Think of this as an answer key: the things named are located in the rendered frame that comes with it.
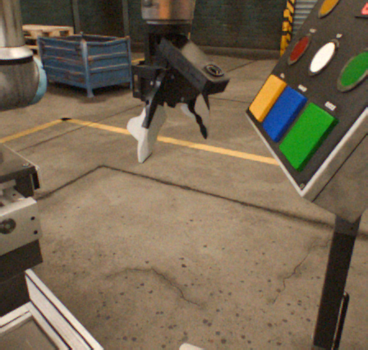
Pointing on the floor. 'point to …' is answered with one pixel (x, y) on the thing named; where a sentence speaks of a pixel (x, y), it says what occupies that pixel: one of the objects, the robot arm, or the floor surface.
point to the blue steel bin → (86, 60)
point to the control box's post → (335, 281)
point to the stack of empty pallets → (43, 35)
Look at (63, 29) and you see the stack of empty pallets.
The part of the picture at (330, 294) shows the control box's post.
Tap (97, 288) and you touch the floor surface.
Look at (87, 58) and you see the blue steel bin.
